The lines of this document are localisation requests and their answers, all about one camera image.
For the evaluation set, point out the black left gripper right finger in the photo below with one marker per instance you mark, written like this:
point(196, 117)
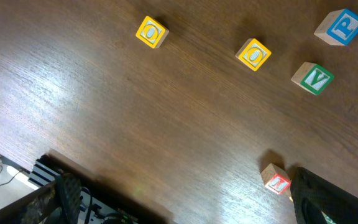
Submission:
point(316, 199)

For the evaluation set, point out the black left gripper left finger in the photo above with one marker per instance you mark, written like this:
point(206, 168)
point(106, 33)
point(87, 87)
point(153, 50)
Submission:
point(59, 201)

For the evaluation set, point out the red I letter block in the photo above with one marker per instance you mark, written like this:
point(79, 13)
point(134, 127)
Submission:
point(275, 179)

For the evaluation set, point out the yellow D block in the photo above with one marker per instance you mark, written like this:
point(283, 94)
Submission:
point(151, 32)

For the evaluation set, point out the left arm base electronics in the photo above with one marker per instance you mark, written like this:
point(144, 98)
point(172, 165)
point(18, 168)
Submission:
point(100, 203)

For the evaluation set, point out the yellow O block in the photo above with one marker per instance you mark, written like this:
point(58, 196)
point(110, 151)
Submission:
point(253, 54)

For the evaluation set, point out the green V block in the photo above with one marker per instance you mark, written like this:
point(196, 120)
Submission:
point(312, 78)

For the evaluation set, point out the blue block centre left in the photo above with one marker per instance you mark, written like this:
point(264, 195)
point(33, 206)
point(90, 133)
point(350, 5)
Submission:
point(338, 27)

